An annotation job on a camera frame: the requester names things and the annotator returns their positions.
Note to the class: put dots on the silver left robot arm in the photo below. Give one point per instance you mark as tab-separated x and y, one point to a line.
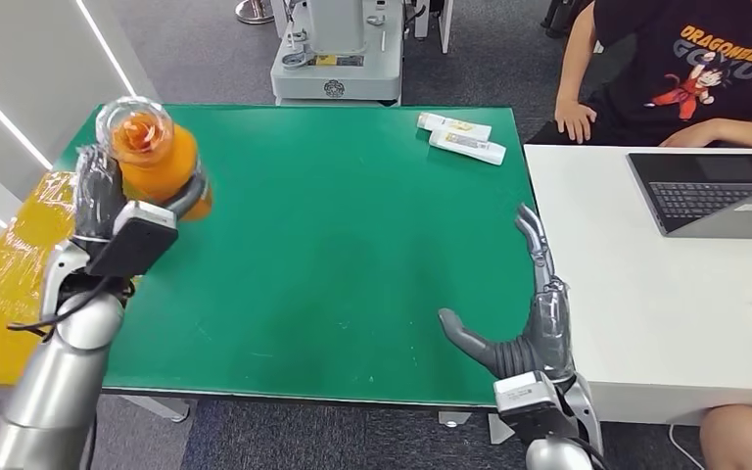
58	389

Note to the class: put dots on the large white table foot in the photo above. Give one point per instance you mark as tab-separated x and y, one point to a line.
504	429

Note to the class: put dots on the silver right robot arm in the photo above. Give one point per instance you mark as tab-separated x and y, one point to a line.
557	457

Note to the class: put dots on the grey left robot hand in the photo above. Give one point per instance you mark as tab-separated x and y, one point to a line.
97	194

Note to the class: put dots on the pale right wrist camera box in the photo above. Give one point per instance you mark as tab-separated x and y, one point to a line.
525	396

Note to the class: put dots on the person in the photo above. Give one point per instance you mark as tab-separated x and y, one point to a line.
707	65

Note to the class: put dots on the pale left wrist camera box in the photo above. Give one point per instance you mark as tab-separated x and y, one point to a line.
133	243

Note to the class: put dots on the person's left hand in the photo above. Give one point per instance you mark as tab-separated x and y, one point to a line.
695	134

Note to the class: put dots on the person's right hand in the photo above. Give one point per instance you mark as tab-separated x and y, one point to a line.
575	120

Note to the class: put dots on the round silver stand base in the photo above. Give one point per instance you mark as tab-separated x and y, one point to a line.
254	12

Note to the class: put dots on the person's right forearm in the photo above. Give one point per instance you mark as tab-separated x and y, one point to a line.
574	58

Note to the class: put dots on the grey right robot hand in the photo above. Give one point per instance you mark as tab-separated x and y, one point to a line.
548	324

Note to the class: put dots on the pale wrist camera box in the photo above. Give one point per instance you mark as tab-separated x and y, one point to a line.
525	396
133	243

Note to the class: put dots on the yellow taped cardboard box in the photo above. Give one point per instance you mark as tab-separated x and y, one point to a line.
0	311

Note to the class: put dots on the black chair base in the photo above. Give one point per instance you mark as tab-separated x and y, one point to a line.
556	16

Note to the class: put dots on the white table leg bar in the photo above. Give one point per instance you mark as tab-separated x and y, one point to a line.
155	408

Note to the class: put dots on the white furniture panel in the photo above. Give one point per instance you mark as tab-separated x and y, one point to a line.
436	23

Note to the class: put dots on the small white table foot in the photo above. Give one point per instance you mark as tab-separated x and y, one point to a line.
452	418

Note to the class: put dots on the white tube with grey print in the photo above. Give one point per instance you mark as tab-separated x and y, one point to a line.
473	149

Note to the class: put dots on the white tube with yellow print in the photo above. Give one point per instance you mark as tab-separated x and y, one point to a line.
457	126

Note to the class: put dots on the orange bottle with clear cap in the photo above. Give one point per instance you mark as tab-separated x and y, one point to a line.
155	162

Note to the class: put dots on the person's knee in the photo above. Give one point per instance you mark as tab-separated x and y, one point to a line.
746	441

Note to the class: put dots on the grey laptop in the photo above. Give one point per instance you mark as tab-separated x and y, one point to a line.
707	194

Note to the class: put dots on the white robot stand machine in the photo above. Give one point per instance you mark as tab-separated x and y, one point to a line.
336	78

